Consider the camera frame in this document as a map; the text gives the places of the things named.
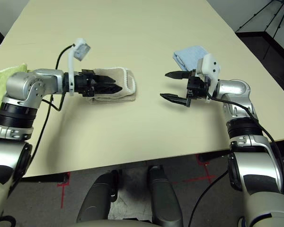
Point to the grey robot leg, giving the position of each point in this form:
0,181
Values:
164,196
97,198

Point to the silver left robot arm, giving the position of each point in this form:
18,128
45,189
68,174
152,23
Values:
26,85

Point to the black tripod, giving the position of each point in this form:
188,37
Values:
253,15

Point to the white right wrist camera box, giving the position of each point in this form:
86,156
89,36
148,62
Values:
211,65

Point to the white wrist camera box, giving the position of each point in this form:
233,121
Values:
211,65
81,50

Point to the grey robot right leg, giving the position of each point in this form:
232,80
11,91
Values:
164,196

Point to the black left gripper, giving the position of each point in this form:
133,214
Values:
85,84

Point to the folded light blue towel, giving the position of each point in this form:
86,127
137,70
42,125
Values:
189,55

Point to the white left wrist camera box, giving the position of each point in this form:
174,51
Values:
81,50

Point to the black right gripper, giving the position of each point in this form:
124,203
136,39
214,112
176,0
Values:
197,88

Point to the beige robot torso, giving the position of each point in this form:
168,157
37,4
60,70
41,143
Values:
109,224

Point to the grey robot left leg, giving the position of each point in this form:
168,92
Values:
97,198

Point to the beige towel white trim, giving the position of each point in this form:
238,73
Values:
125,94

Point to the light green towel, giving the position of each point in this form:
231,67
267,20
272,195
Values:
0,87

